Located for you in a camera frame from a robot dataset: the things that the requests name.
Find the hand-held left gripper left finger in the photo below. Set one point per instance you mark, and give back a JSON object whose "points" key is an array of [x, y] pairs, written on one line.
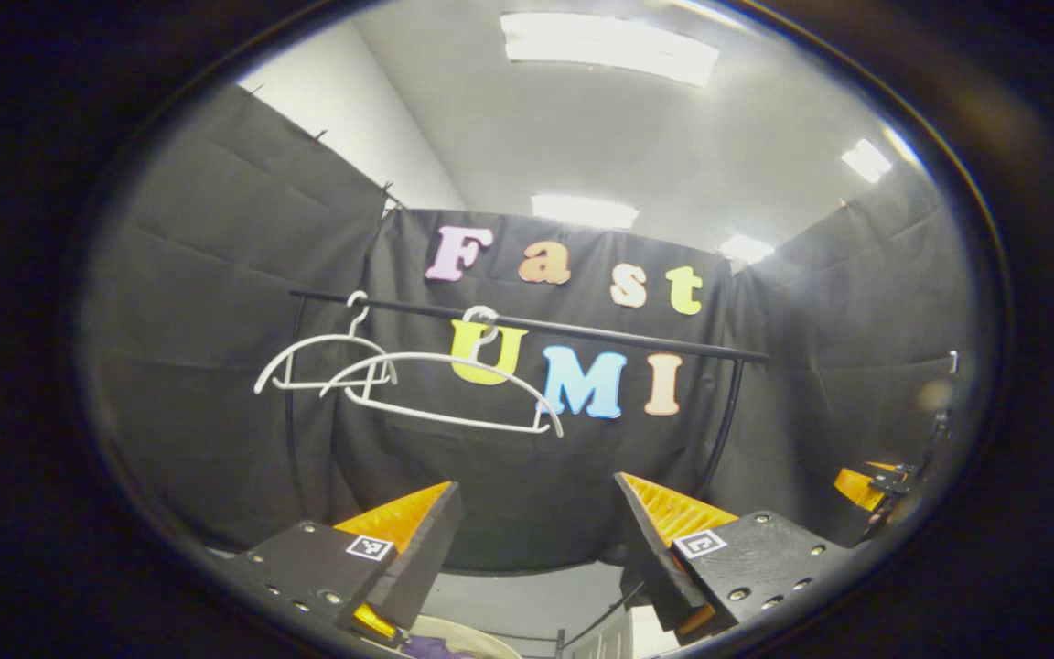
{"points": [[417, 549]]}

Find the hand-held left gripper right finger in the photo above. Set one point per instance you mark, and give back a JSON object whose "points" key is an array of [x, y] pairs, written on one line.
{"points": [[646, 549]]}

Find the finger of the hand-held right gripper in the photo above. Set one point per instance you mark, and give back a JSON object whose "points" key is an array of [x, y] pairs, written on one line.
{"points": [[856, 485], [884, 467]]}

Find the purple ribbed cardigan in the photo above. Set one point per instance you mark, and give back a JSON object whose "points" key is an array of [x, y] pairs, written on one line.
{"points": [[435, 650]]}

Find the white laundry hamper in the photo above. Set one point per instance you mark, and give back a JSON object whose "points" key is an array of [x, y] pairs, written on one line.
{"points": [[486, 636]]}

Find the white clothes hanger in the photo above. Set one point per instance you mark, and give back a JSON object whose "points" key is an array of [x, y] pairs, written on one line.
{"points": [[435, 356], [335, 338]]}

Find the black clothes rack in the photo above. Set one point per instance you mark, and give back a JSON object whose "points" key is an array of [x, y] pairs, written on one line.
{"points": [[582, 329]]}

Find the white paper sheet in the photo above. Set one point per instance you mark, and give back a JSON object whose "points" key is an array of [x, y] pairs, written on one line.
{"points": [[650, 636]]}

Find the black backdrop cloth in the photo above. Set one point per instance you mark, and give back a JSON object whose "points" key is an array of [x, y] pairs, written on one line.
{"points": [[198, 366]]}

